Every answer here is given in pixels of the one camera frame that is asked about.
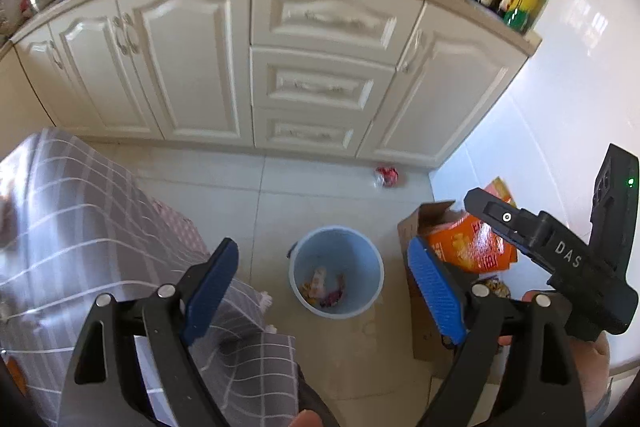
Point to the person's right hand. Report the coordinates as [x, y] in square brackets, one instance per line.
[529, 296]

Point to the brown cardboard box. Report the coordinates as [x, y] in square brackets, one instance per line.
[425, 338]

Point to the red snack wrapper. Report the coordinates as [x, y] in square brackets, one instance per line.
[334, 296]

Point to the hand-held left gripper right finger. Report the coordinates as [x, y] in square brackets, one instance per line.
[436, 293]

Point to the grey plaid tablecloth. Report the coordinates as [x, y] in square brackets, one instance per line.
[75, 217]

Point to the crushed red can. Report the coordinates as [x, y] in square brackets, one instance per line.
[386, 176]

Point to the yellow green bottle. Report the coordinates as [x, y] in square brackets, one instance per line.
[525, 2]

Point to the pale snack wrapper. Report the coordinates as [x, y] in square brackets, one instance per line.
[315, 282]

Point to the cream cabinet door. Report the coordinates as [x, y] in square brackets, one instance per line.
[55, 82]
[440, 92]
[190, 57]
[100, 67]

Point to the blue plastic waste bin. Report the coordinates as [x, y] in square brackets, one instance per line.
[350, 252]

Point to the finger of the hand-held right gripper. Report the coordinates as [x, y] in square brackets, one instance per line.
[500, 214]

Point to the person's right forearm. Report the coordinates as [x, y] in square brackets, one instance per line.
[590, 372]

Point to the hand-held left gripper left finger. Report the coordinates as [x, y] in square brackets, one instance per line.
[210, 288]

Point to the pink checked cloth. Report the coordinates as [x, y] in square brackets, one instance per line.
[175, 227]

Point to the orange snack bag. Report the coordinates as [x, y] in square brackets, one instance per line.
[465, 247]

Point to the yellow snack bag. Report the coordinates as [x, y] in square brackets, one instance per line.
[500, 194]

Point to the cream cabinet drawer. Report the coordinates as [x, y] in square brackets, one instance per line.
[320, 82]
[310, 132]
[330, 14]

